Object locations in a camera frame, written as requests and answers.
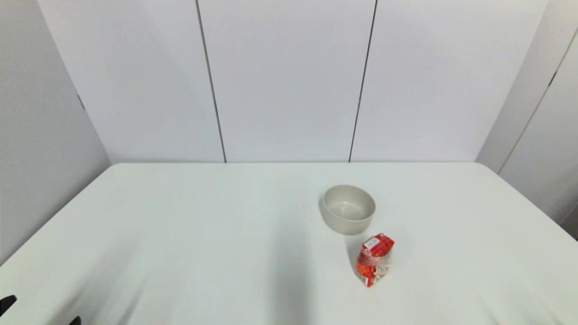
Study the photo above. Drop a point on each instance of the beige ceramic bowl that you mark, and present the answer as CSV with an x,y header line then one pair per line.
x,y
348,211

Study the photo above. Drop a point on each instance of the red milk carton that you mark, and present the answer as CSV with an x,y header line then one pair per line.
x,y
374,261

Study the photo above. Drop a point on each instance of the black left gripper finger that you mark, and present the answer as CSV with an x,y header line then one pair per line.
x,y
5,304
76,321

